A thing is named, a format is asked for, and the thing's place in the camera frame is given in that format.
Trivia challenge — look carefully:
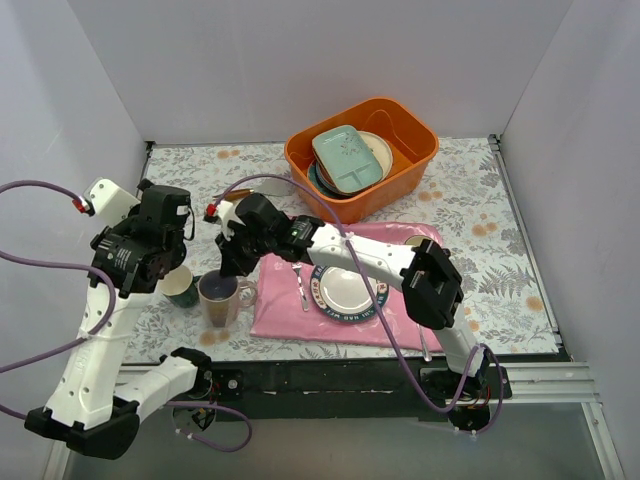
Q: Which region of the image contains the pink purple ceramic mug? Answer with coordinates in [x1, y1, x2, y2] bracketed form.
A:
[197, 270, 258, 328]

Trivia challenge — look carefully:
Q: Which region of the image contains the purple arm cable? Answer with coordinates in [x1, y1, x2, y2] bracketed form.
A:
[222, 173, 505, 435]
[0, 180, 254, 454]

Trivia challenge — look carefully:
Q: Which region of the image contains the silver fork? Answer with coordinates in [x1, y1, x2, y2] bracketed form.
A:
[292, 263, 309, 312]

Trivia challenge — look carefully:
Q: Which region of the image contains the beige enamel mug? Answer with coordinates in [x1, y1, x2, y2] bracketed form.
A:
[404, 235, 429, 247]

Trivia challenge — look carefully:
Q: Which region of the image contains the green rimmed white plate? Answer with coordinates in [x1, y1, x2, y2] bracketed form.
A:
[309, 266, 389, 324]

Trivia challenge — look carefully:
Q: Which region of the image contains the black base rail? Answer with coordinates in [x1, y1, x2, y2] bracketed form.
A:
[64, 349, 596, 426]

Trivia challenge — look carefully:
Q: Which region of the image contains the silver spoon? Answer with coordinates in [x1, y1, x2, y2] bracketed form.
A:
[417, 325, 431, 363]

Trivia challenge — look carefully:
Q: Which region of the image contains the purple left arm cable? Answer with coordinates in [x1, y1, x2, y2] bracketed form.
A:
[0, 180, 254, 454]

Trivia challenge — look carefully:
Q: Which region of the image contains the wooden handled metal spatula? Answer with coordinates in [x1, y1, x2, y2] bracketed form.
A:
[223, 178, 294, 202]

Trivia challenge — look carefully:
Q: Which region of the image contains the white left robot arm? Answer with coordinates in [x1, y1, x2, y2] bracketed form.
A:
[24, 179, 213, 460]

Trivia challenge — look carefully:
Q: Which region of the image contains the green rectangular ceramic plate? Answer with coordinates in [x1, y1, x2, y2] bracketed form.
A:
[316, 161, 390, 196]

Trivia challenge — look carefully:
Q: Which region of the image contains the dark green mug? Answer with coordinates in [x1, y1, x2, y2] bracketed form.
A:
[157, 265, 200, 309]

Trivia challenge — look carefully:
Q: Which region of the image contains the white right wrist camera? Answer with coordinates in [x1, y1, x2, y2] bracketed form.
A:
[203, 200, 235, 240]

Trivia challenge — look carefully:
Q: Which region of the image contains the pink bottom plate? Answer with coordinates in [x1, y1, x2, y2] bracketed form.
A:
[358, 131, 394, 178]

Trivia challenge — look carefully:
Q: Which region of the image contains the orange plastic bin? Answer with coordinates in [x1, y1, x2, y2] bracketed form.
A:
[284, 97, 439, 224]

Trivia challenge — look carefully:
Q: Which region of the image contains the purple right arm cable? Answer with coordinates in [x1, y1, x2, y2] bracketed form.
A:
[222, 173, 505, 435]

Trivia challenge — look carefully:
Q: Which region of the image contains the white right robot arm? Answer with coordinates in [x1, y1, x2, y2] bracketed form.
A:
[204, 193, 490, 400]

